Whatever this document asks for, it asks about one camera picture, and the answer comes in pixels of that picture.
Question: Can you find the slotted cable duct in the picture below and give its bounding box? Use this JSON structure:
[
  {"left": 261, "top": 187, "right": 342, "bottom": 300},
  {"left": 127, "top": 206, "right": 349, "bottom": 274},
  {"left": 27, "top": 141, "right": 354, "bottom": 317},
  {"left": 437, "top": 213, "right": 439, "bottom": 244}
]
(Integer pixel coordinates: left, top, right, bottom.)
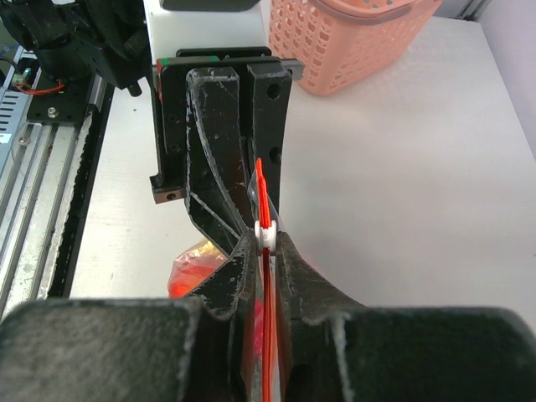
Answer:
[{"left": 0, "top": 89, "right": 28, "bottom": 146}]

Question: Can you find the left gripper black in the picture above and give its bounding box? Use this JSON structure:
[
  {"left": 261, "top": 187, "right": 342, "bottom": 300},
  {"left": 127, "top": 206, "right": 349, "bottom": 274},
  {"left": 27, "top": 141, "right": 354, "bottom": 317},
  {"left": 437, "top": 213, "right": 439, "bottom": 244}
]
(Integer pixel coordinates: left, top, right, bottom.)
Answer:
[{"left": 150, "top": 47, "right": 302, "bottom": 255}]

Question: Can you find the clear zip top bag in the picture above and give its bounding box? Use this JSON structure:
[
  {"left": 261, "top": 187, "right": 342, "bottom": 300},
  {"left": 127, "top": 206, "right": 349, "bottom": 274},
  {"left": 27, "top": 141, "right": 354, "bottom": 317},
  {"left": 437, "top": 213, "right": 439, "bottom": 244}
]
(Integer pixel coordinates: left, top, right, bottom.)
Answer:
[{"left": 167, "top": 158, "right": 281, "bottom": 401}]

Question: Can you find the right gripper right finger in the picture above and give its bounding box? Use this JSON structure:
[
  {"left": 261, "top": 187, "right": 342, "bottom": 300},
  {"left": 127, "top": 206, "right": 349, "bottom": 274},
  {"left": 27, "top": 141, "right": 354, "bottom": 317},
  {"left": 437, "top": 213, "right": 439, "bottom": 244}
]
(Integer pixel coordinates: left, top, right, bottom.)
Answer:
[{"left": 276, "top": 232, "right": 535, "bottom": 401}]

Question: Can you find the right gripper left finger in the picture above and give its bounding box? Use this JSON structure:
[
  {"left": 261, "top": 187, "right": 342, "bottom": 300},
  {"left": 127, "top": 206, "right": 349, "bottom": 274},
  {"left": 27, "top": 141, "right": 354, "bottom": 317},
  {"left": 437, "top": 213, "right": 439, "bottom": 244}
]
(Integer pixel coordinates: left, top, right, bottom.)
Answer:
[{"left": 1, "top": 231, "right": 258, "bottom": 401}]

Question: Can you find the aluminium rail frame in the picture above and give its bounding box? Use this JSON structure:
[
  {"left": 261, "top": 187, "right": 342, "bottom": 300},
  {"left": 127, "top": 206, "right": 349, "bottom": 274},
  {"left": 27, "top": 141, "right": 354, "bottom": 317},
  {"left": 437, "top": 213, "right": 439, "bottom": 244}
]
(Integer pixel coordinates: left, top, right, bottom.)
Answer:
[{"left": 1, "top": 69, "right": 115, "bottom": 317}]

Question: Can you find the pink plastic basket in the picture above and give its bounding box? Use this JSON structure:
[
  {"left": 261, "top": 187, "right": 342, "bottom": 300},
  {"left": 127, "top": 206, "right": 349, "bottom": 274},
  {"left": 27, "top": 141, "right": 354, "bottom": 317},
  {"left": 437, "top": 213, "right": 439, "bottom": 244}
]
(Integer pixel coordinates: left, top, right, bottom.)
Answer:
[{"left": 269, "top": 0, "right": 441, "bottom": 95}]

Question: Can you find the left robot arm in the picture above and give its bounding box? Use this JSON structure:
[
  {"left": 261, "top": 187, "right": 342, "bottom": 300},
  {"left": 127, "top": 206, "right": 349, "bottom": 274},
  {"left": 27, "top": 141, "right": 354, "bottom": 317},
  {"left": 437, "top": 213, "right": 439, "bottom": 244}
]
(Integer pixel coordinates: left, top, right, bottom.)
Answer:
[{"left": 1, "top": 1, "right": 303, "bottom": 254}]

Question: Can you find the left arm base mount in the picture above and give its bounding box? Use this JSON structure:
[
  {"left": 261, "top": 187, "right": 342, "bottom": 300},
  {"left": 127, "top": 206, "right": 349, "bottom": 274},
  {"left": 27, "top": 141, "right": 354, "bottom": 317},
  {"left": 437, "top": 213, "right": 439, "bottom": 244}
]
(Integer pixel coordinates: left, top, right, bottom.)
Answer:
[{"left": 26, "top": 74, "right": 95, "bottom": 126}]

